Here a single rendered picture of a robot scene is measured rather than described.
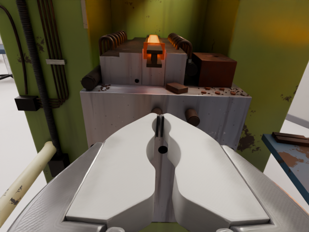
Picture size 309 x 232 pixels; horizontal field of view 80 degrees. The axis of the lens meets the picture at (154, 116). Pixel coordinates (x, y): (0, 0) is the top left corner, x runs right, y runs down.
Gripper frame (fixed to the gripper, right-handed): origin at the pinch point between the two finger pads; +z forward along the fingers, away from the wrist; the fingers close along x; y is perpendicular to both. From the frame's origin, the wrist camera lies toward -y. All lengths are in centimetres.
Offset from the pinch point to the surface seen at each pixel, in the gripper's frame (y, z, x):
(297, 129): 100, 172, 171
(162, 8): -10, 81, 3
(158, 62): 1.1, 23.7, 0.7
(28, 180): 37, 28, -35
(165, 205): 44, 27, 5
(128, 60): 2.8, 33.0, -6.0
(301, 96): 67, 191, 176
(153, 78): 6.7, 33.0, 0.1
